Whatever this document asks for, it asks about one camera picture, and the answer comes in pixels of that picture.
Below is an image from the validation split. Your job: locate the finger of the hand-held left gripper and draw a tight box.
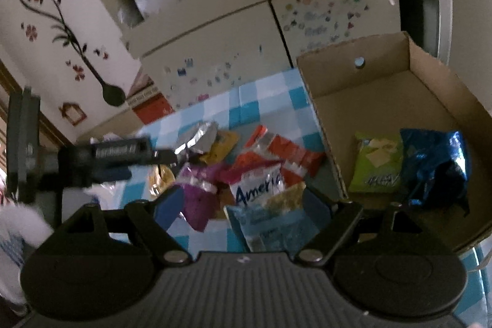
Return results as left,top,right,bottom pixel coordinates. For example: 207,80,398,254
154,147,202,165

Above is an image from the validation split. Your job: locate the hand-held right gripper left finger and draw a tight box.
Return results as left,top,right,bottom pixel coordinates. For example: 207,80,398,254
58,185,191,267

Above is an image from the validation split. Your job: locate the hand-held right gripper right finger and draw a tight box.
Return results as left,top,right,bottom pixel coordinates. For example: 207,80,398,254
295,189,437,265

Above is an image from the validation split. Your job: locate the silver foil snack packet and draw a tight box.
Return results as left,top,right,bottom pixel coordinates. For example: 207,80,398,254
175,121,220,156

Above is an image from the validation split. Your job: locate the yellow snack packet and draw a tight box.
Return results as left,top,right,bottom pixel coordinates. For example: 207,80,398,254
200,130,240,164

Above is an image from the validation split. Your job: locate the red white snack packet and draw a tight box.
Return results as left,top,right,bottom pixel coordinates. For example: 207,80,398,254
220,153,306,194
246,124,327,177

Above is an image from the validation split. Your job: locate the brown cardboard box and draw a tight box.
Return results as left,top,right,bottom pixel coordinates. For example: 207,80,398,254
296,30,492,255

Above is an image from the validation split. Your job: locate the person's left forearm fluffy sleeve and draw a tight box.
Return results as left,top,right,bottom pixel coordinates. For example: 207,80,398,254
0,193,54,313

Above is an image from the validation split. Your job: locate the gold round snack packet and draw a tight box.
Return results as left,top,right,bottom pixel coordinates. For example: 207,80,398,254
148,164,177,199

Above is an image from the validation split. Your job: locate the magenta snack packet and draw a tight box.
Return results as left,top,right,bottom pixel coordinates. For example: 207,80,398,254
175,163,232,233

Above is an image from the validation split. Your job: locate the white plastic bag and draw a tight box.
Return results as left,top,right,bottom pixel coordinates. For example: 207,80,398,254
82,182,127,214

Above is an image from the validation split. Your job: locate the light blue snack packet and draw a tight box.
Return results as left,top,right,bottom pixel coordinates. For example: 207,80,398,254
224,184,309,254

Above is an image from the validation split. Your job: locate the red white carton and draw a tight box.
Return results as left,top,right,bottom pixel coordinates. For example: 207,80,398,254
126,69,176,126

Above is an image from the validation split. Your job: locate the white snack packet blue lettering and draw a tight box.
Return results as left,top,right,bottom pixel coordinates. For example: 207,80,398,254
228,164,287,209

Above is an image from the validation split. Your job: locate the green snack packet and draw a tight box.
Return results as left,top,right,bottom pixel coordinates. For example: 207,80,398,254
348,131,405,194

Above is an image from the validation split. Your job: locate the blue white checked tablecloth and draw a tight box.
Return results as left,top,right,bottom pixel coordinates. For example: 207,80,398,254
75,69,492,326

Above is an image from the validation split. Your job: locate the white cabinet with stickers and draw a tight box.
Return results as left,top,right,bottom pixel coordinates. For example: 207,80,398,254
59,0,402,113

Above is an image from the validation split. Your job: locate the dark blue snack packet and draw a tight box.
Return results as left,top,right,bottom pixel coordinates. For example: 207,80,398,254
400,128,472,215

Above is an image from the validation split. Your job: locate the house shaped wall sticker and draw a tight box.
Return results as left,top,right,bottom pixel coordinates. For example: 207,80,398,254
58,101,87,127

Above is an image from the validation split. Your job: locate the flower wall sticker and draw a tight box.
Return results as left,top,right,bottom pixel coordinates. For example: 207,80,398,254
15,0,127,108

